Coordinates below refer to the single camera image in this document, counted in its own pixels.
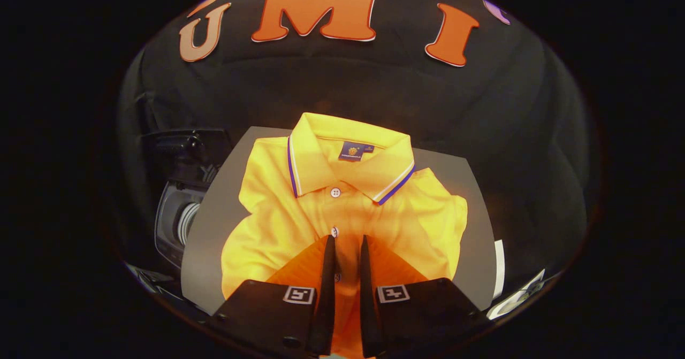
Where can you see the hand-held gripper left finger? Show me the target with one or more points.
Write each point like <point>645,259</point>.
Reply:
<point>327,305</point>

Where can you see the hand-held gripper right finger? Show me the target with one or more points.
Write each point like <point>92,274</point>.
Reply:
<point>367,305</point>

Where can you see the yellow polo shirt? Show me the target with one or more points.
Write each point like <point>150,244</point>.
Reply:
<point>299,220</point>

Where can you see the dark transparent washing machine lid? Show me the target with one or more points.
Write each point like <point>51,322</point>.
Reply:
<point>187,150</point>

